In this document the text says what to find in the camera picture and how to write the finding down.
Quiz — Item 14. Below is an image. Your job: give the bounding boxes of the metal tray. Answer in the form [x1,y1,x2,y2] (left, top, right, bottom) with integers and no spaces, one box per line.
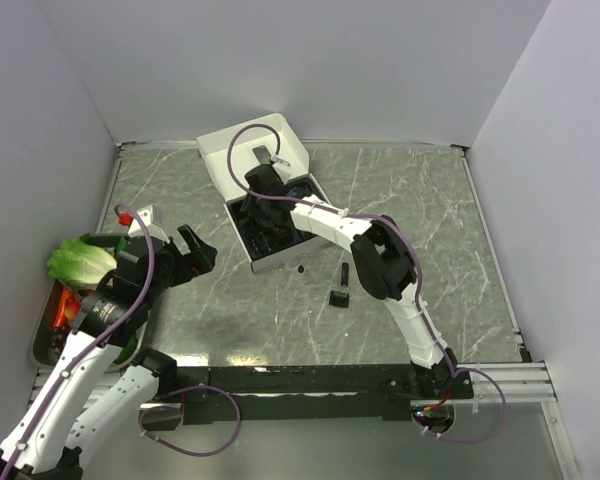
[28,232,149,371]

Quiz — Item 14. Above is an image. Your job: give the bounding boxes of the black clipper comb guard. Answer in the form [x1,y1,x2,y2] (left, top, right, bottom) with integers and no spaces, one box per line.
[329,290,350,308]

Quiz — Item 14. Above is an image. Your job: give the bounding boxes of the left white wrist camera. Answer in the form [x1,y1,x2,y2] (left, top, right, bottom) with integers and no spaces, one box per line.
[114,205,167,241]

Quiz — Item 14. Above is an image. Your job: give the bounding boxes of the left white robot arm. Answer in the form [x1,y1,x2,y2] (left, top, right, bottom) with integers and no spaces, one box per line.
[0,225,217,479]

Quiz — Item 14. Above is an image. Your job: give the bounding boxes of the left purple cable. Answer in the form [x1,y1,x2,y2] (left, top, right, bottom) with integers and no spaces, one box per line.
[0,202,242,480]

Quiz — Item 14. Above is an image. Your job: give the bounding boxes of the green lettuce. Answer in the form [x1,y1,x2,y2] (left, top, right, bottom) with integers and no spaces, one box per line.
[46,238,117,290]

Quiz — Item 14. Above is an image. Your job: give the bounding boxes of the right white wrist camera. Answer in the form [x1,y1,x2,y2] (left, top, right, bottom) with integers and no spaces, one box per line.
[269,155,291,168]

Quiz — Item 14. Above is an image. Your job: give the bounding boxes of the white box with black tray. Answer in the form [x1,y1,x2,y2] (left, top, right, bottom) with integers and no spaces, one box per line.
[196,113,327,273]

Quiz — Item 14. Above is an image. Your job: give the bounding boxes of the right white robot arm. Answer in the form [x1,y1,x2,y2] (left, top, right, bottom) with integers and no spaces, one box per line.
[242,165,456,399]

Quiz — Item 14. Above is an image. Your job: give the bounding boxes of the small black cylinder attachment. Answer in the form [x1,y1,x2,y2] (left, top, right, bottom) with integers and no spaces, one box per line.
[340,262,350,287]

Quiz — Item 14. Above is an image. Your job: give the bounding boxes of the green lime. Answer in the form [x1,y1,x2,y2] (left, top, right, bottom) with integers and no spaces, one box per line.
[114,336,138,365]

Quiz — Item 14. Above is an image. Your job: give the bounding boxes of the orange red pepper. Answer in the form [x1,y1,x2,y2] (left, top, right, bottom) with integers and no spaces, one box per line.
[53,288,81,329]

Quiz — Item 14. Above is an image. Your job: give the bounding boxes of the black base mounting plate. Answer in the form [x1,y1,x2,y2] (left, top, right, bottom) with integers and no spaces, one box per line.
[155,364,474,425]

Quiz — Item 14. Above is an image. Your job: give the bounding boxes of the red strawberries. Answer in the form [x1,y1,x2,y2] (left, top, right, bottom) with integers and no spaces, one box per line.
[62,296,81,323]

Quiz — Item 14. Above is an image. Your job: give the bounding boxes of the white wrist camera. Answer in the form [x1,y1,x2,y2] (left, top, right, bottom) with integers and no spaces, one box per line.
[269,155,291,168]
[114,205,167,241]

